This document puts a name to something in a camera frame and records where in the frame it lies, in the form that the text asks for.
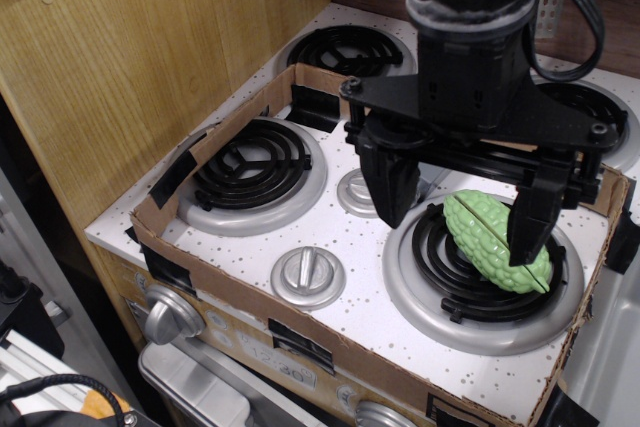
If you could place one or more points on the back left stove burner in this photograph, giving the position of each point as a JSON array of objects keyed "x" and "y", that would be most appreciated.
[{"x": 349, "y": 50}]

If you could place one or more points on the silver front stovetop knob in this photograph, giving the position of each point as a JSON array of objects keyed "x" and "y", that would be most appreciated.
[{"x": 309, "y": 278}]

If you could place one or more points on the front right stove burner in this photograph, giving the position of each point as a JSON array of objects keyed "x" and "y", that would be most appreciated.
[{"x": 438, "y": 290}]

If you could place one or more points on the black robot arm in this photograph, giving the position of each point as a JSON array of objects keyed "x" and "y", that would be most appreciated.
[{"x": 485, "y": 20}]

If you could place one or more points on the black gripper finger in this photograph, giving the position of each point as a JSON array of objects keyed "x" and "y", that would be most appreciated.
[
  {"x": 536, "y": 209},
  {"x": 391, "y": 178}
]

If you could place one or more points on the silver oven knob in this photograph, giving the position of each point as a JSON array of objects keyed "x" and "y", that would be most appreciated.
[
  {"x": 372, "y": 414},
  {"x": 170, "y": 316}
]

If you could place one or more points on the green toy bitter gourd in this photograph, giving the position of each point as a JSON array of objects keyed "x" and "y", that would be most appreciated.
[{"x": 478, "y": 223}]

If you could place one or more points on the stove burner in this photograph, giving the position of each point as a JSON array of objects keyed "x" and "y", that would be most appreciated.
[
  {"x": 349, "y": 50},
  {"x": 267, "y": 176},
  {"x": 605, "y": 107},
  {"x": 438, "y": 290}
]

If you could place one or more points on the silver stovetop knob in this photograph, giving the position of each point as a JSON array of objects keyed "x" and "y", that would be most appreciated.
[
  {"x": 354, "y": 197},
  {"x": 309, "y": 278}
]

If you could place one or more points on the silver oven door handle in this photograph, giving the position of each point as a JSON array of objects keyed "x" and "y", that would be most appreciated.
[{"x": 214, "y": 390}]

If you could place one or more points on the toy oven clock display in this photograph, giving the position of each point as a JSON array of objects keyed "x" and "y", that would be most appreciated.
[{"x": 277, "y": 361}]

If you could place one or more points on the orange object bottom left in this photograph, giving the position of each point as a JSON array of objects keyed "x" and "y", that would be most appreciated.
[{"x": 95, "y": 405}]

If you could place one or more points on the silver middle stovetop knob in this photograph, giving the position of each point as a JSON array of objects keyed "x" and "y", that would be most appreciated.
[{"x": 354, "y": 197}]

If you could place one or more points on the silver oven front knob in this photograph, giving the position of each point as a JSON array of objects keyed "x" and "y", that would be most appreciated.
[{"x": 170, "y": 316}]

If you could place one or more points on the back right stove burner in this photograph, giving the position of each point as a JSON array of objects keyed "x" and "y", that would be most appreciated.
[{"x": 605, "y": 107}]

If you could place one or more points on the hanging silver slotted spatula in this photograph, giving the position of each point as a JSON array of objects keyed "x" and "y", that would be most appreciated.
[{"x": 548, "y": 18}]

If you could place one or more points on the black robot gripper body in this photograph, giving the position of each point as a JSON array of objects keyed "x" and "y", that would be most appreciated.
[{"x": 474, "y": 107}]

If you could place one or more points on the front left stove burner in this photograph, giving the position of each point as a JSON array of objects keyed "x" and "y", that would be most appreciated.
[{"x": 267, "y": 176}]

